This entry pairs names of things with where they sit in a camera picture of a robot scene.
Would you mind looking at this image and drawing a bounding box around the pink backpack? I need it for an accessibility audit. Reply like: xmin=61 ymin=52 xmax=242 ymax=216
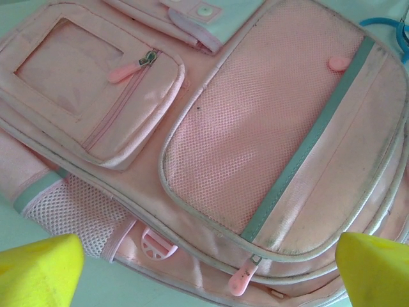
xmin=0 ymin=0 xmax=409 ymax=307

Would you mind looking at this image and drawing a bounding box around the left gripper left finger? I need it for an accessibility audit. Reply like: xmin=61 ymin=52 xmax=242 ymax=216
xmin=0 ymin=232 xmax=86 ymax=307

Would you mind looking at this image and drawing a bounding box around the blue looped cable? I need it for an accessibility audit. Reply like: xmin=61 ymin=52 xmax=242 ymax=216
xmin=359 ymin=15 xmax=409 ymax=62

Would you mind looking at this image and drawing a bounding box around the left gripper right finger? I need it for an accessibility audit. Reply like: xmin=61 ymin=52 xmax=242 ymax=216
xmin=335 ymin=231 xmax=409 ymax=307

